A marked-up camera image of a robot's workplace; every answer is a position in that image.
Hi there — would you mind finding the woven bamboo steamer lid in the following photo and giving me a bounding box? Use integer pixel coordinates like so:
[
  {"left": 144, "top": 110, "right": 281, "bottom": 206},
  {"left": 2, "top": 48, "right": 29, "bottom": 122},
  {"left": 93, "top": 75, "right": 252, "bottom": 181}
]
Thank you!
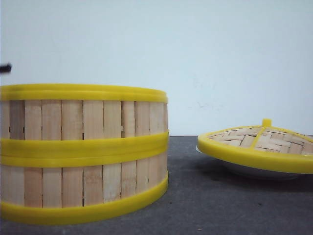
[{"left": 197, "top": 118, "right": 313, "bottom": 174}]

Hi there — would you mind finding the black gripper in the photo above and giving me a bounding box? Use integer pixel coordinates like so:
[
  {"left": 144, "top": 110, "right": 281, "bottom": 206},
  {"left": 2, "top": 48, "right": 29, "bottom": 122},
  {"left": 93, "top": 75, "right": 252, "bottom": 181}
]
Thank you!
[{"left": 0, "top": 63, "right": 12, "bottom": 73}]

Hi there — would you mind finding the white plate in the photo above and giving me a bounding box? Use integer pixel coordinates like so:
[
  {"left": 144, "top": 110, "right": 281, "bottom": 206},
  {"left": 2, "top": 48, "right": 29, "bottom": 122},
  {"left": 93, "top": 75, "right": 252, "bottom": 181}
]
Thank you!
[{"left": 196, "top": 139, "right": 313, "bottom": 181}]

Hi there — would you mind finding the front bamboo steamer drawer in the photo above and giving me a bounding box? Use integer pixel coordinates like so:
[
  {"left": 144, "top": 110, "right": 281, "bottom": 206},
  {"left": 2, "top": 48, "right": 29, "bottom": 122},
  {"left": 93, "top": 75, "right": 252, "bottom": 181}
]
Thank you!
[{"left": 0, "top": 149, "right": 169, "bottom": 225}]

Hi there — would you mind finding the bamboo steamer drawer with buns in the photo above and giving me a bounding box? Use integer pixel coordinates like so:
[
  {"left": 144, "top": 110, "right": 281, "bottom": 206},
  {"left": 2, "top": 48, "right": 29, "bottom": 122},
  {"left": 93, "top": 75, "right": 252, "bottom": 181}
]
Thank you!
[{"left": 0, "top": 84, "right": 168, "bottom": 162}]

